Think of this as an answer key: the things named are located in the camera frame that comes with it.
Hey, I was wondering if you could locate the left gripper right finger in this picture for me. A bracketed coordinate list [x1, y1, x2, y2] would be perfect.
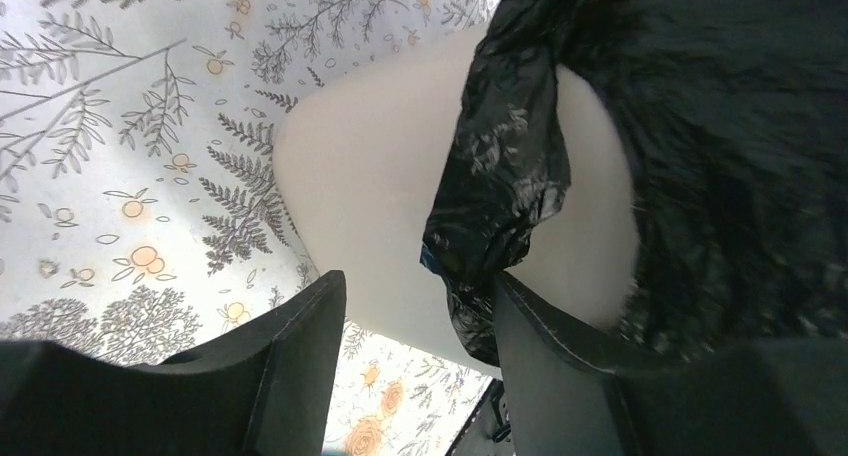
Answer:
[493, 274, 847, 455]

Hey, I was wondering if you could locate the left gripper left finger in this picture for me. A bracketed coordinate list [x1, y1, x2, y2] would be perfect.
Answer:
[1, 270, 346, 455]

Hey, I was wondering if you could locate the beige plastic trash bin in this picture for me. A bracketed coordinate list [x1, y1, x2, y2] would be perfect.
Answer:
[272, 26, 638, 376]

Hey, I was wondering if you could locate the black trash bag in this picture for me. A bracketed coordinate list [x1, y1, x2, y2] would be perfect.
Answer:
[421, 0, 847, 365]

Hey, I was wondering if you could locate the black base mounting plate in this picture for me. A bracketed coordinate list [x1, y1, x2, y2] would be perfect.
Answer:
[445, 379, 515, 456]

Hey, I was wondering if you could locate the floral patterned table mat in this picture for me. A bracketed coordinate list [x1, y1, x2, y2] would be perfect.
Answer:
[1, 0, 499, 455]

